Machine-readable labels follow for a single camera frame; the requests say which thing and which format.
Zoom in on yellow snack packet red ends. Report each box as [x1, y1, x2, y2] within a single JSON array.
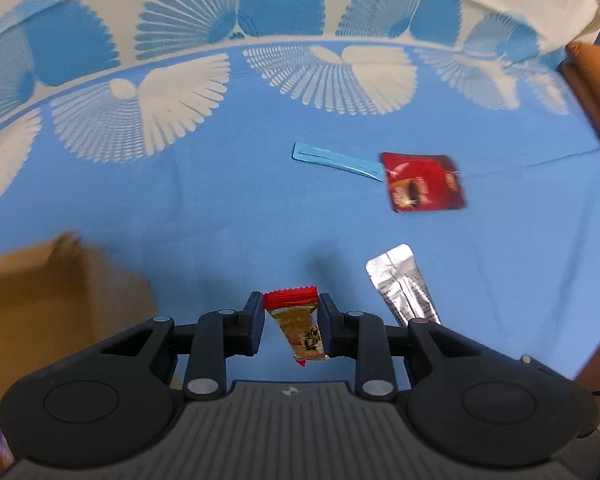
[[263, 285, 331, 367]]

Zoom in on red coffee packet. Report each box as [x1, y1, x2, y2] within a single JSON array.
[[379, 151, 467, 214]]

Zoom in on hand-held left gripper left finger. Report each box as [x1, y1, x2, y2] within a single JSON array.
[[95, 291, 267, 402]]

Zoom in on brown cushion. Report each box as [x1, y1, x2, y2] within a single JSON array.
[[562, 42, 600, 201]]

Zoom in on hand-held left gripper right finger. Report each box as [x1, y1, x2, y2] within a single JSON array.
[[317, 294, 487, 402]]

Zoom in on thin blue strip packet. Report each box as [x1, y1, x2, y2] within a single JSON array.
[[292, 142, 385, 182]]

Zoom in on cardboard box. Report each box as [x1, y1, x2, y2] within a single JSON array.
[[0, 232, 161, 466]]

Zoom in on silver foil packet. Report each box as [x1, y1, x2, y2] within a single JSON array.
[[365, 243, 442, 328]]

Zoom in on blue fan-print cloth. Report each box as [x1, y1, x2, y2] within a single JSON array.
[[0, 0, 600, 396]]

